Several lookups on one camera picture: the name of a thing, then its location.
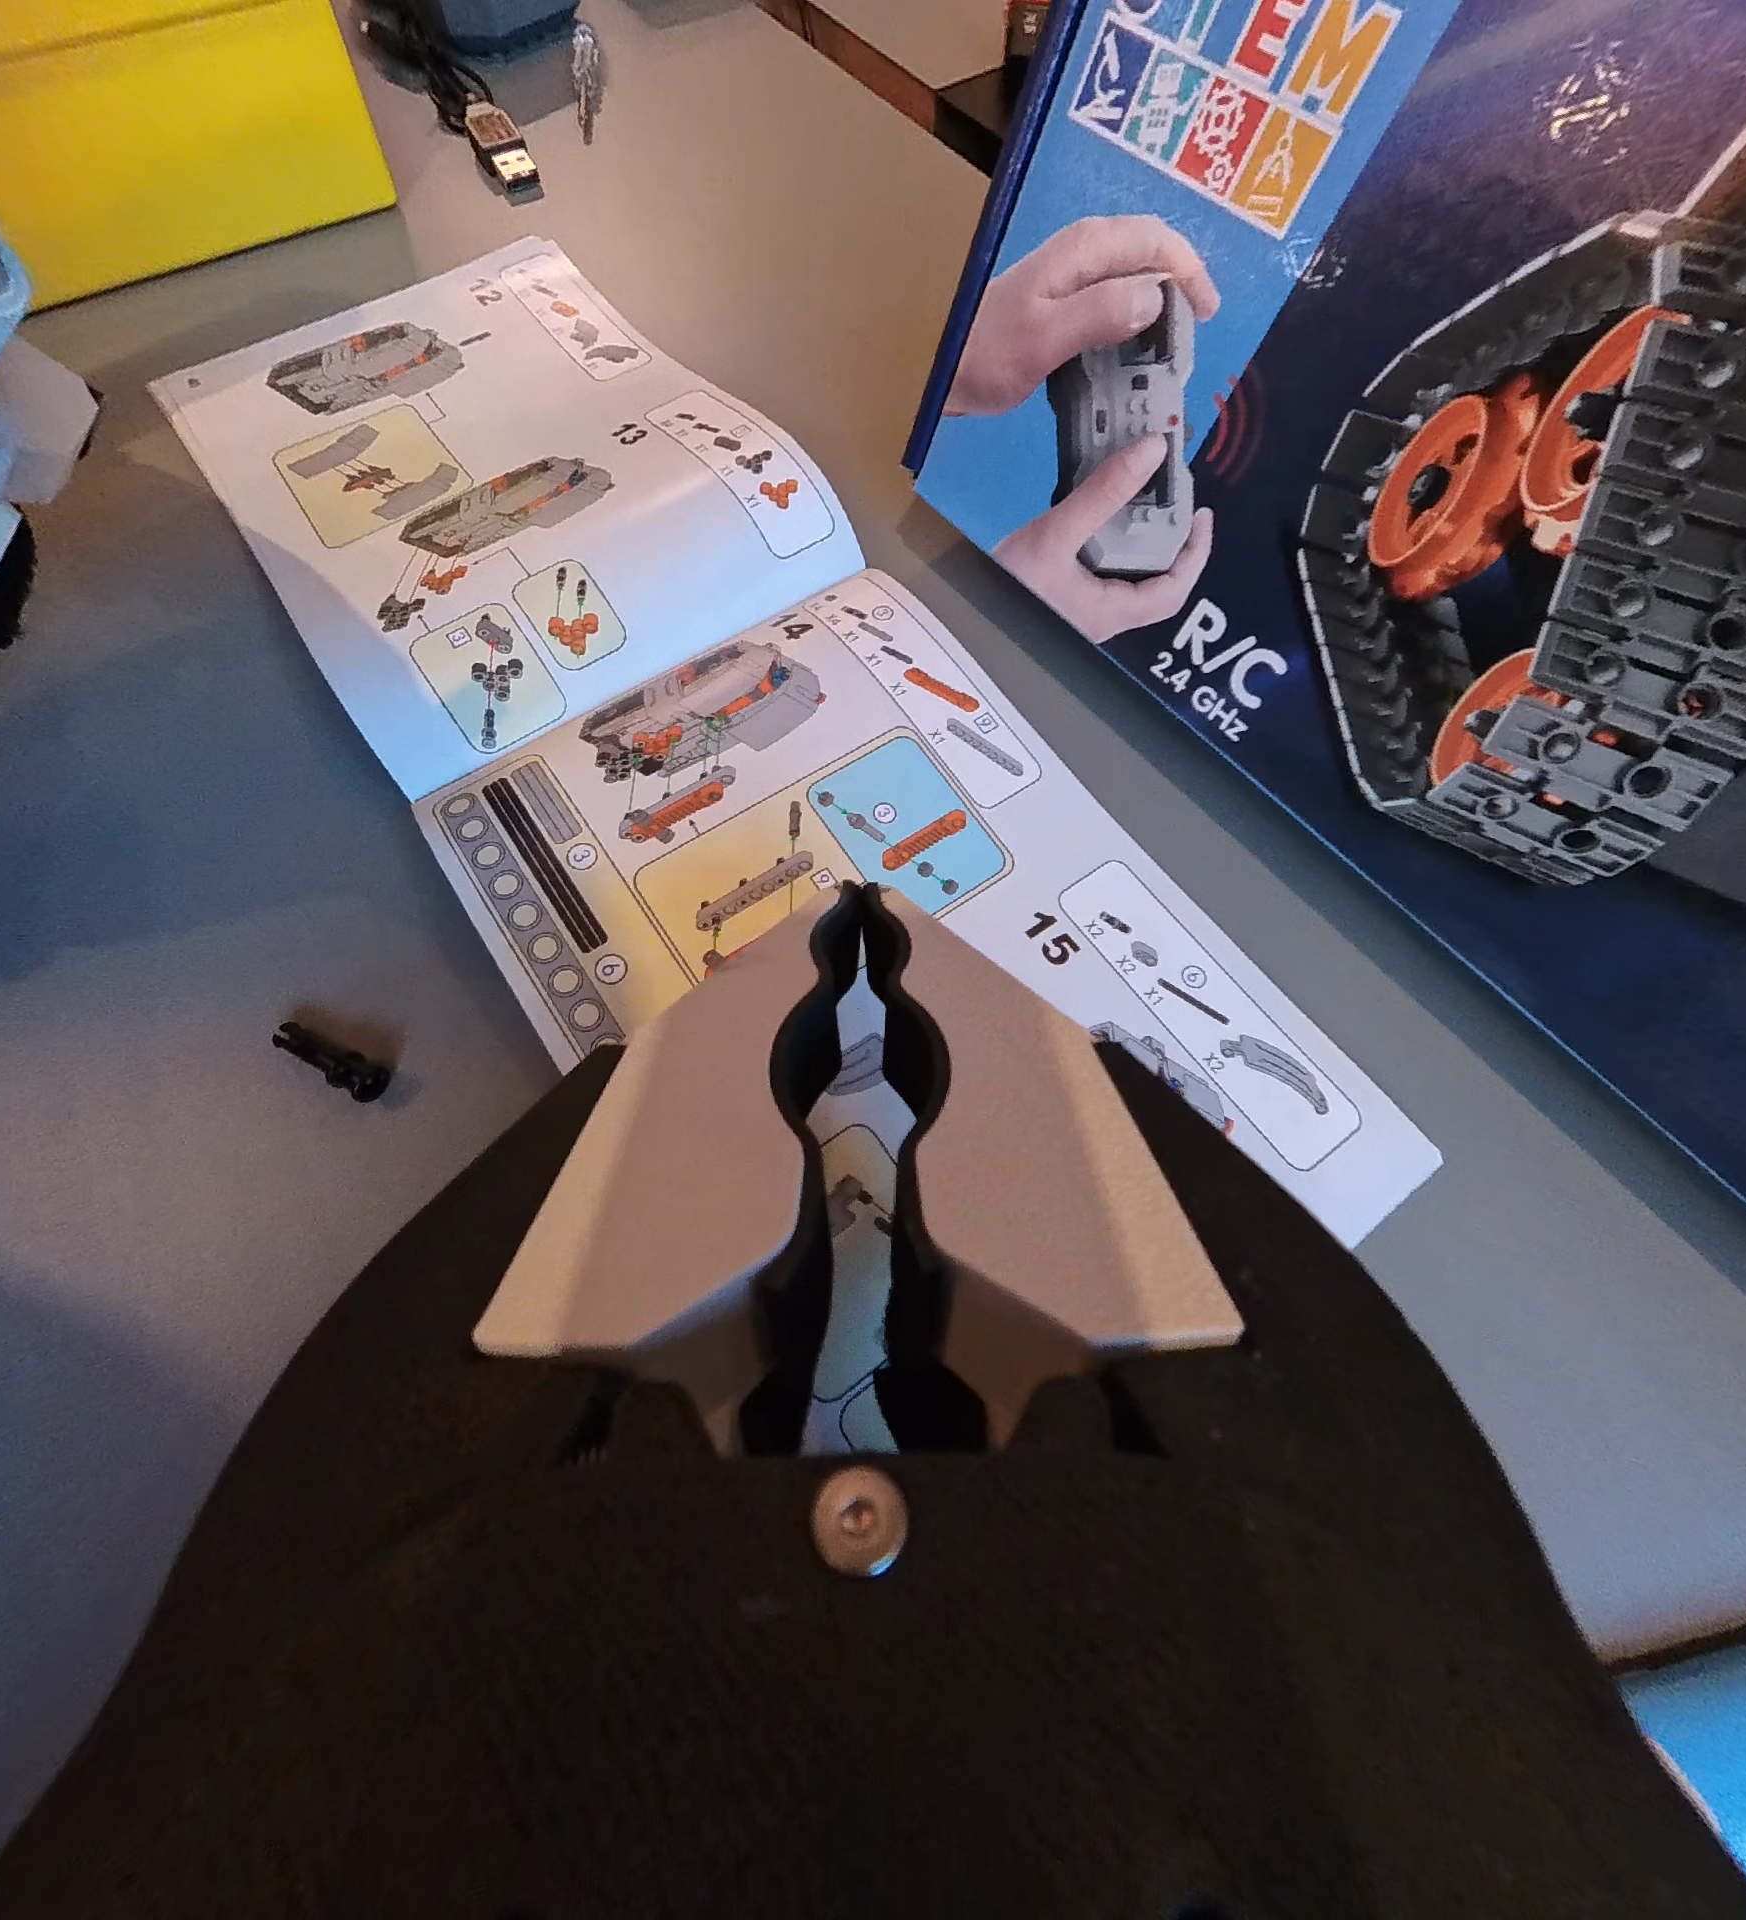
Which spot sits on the open instruction booklet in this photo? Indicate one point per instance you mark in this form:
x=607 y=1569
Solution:
x=633 y=599

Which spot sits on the adjacent grey table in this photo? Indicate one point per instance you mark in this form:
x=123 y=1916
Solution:
x=901 y=60

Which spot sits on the grey desk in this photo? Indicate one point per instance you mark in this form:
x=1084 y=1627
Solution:
x=136 y=840

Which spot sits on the small clear plastic piece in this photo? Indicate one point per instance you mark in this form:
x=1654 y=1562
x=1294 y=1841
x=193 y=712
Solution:
x=588 y=84

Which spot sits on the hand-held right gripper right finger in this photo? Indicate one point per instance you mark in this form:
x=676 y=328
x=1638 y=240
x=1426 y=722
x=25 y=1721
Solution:
x=1084 y=1202

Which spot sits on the yellow storage bin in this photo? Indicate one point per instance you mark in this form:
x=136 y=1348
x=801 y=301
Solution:
x=136 y=134

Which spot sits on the grey battery hub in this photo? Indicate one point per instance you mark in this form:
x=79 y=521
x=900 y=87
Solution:
x=513 y=16

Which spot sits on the blue toy kit box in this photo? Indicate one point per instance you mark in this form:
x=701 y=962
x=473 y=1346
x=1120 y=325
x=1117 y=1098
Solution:
x=1489 y=525

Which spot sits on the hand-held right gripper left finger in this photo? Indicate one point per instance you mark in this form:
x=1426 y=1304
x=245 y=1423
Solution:
x=646 y=1202

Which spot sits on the black connector pin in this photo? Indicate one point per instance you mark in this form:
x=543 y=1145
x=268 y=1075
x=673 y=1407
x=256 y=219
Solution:
x=333 y=1060

